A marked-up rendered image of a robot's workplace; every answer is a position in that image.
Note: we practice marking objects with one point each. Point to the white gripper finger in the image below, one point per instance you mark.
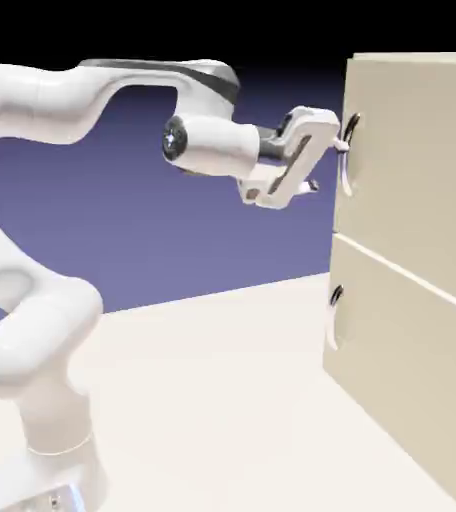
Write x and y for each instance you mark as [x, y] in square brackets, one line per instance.
[340, 146]
[308, 186]

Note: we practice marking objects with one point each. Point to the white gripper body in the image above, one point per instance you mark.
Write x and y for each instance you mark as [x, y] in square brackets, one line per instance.
[316, 128]

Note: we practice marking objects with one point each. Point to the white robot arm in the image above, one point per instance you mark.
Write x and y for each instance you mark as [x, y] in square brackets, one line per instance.
[44, 100]

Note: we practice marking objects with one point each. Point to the beige cabinet door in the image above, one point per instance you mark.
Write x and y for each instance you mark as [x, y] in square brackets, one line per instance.
[420, 168]
[404, 368]

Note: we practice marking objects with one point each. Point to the beige cabinet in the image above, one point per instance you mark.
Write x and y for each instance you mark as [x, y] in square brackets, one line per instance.
[412, 280]

